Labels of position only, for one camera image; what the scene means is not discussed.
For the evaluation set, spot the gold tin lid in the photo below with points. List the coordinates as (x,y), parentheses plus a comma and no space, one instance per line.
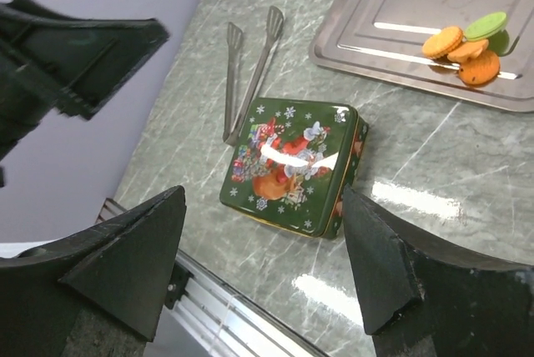
(288,163)

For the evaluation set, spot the green sandwich cookie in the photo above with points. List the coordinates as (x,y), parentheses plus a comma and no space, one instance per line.
(491,27)

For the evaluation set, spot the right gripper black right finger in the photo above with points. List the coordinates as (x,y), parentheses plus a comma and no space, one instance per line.
(421,295)

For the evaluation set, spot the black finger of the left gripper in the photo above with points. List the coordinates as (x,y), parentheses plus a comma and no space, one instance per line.
(72,64)

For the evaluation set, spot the tan round sandwich cookie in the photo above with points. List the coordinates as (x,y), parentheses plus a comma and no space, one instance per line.
(442,43)

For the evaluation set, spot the orange chocolate chip cookie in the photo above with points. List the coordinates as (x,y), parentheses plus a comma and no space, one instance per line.
(480,70)

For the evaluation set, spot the aluminium mounting rail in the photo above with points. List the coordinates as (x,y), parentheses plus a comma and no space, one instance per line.
(205,316)

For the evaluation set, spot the silver metal tray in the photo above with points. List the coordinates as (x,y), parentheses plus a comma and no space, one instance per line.
(383,39)

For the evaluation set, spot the green christmas cookie tin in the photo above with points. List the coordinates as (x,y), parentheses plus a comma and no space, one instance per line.
(356,150)

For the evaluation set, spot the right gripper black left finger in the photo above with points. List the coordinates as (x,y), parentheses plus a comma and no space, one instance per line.
(99,292)

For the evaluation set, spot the tan fish shaped cookie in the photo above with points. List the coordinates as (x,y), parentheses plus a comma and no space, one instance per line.
(468,50)

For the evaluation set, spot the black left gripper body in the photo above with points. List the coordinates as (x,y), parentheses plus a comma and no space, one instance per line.
(24,101)

